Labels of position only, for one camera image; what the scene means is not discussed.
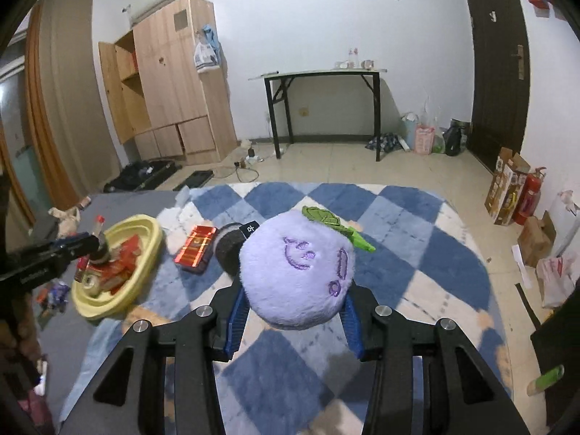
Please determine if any brown cardboard box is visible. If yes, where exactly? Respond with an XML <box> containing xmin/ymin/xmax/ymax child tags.
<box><xmin>517</xmin><ymin>211</ymin><xmax>557</xmax><ymax>268</ymax></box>

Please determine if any white towel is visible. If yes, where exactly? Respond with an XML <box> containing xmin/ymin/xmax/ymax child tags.
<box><xmin>158</xmin><ymin>199</ymin><xmax>200</xmax><ymax>254</ymax></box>

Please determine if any blue checkered blanket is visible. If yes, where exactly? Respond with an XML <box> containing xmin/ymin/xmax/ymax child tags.
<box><xmin>59</xmin><ymin>182</ymin><xmax>508</xmax><ymax>435</ymax></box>

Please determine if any black round sponge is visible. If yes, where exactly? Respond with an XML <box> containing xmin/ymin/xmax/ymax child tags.
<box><xmin>214</xmin><ymin>221</ymin><xmax>261</xmax><ymax>277</ymax></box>

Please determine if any dark brown door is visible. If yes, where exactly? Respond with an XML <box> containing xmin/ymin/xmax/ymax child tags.
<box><xmin>461</xmin><ymin>0</ymin><xmax>531</xmax><ymax>175</ymax></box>

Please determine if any white red plastic bag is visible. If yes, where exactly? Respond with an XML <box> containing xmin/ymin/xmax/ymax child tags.
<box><xmin>535</xmin><ymin>254</ymin><xmax>578</xmax><ymax>309</ymax></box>

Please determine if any red fire extinguisher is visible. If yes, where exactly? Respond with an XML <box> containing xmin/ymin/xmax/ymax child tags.
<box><xmin>512</xmin><ymin>167</ymin><xmax>547</xmax><ymax>226</ymax></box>

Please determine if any beige curtain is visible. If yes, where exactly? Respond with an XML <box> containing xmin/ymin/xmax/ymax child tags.
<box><xmin>25</xmin><ymin>0</ymin><xmax>121</xmax><ymax>218</ymax></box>

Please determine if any blue packet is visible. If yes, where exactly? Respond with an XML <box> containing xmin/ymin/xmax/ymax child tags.
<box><xmin>47</xmin><ymin>281</ymin><xmax>73</xmax><ymax>313</ymax></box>

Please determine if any white printed plastic bag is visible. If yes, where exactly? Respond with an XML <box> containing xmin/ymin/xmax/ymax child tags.
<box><xmin>194</xmin><ymin>43</ymin><xmax>223</xmax><ymax>74</ymax></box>

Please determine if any black cloth bag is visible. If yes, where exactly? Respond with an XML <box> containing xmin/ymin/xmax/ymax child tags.
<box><xmin>530</xmin><ymin>290</ymin><xmax>580</xmax><ymax>435</ymax></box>

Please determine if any printed cardboard box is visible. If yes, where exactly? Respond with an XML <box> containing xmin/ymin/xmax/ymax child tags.
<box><xmin>484</xmin><ymin>147</ymin><xmax>531</xmax><ymax>226</ymax></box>

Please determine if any white air conditioner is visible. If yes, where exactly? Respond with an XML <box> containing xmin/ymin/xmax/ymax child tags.
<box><xmin>128</xmin><ymin>0</ymin><xmax>187</xmax><ymax>23</ymax></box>

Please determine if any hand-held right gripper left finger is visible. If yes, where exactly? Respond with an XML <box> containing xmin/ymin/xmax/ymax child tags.
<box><xmin>59</xmin><ymin>276</ymin><xmax>254</xmax><ymax>435</ymax></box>

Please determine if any black folding table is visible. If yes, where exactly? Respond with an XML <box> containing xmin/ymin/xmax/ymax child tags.
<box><xmin>248</xmin><ymin>68</ymin><xmax>388</xmax><ymax>161</ymax></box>

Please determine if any purple plush toy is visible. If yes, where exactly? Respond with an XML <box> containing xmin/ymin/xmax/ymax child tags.
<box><xmin>239</xmin><ymin>205</ymin><xmax>377</xmax><ymax>331</ymax></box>

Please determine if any plaid cloth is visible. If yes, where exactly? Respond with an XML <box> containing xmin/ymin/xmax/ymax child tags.
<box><xmin>365</xmin><ymin>132</ymin><xmax>404</xmax><ymax>152</ymax></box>

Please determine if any yellow collapsible basin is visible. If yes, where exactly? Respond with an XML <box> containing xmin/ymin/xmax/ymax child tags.
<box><xmin>71</xmin><ymin>215</ymin><xmax>164</xmax><ymax>322</ymax></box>

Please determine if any wooden wardrobe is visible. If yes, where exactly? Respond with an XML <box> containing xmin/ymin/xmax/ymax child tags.
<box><xmin>99</xmin><ymin>0</ymin><xmax>239</xmax><ymax>164</ymax></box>

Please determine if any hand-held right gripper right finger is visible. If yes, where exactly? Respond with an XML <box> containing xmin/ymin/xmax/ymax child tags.
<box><xmin>342</xmin><ymin>286</ymin><xmax>531</xmax><ymax>435</ymax></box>

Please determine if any grey bed sheet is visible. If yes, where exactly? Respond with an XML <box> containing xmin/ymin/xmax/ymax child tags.
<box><xmin>27</xmin><ymin>188</ymin><xmax>191</xmax><ymax>435</ymax></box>

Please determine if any white green bag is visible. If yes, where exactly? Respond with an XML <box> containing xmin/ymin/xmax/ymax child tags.
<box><xmin>399</xmin><ymin>112</ymin><xmax>420</xmax><ymax>146</ymax></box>

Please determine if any black case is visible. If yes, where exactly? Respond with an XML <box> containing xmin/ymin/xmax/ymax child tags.
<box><xmin>103</xmin><ymin>159</ymin><xmax>182</xmax><ymax>193</ymax></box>

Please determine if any white paper bag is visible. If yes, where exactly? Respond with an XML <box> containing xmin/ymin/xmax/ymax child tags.
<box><xmin>555</xmin><ymin>188</ymin><xmax>580</xmax><ymax>257</ymax></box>

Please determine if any beige cloth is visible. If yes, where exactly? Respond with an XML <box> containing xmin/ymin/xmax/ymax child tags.
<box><xmin>49</xmin><ymin>206</ymin><xmax>82</xmax><ymax>239</ymax></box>

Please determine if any blue hanging cloth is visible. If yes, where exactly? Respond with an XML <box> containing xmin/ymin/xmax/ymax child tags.
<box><xmin>202</xmin><ymin>24</ymin><xmax>223</xmax><ymax>53</ymax></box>

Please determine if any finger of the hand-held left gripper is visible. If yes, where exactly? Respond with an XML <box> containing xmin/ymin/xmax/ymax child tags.
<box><xmin>50</xmin><ymin>232</ymin><xmax>103</xmax><ymax>264</ymax></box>

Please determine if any white paper strip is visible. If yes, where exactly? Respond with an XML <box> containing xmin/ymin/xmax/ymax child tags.
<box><xmin>512</xmin><ymin>245</ymin><xmax>533</xmax><ymax>288</ymax></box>

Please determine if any green lighter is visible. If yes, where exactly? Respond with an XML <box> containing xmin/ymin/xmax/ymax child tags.
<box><xmin>526</xmin><ymin>365</ymin><xmax>566</xmax><ymax>395</ymax></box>

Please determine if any pink packet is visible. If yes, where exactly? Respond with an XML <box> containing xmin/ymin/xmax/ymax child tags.
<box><xmin>414</xmin><ymin>124</ymin><xmax>436</xmax><ymax>155</ymax></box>

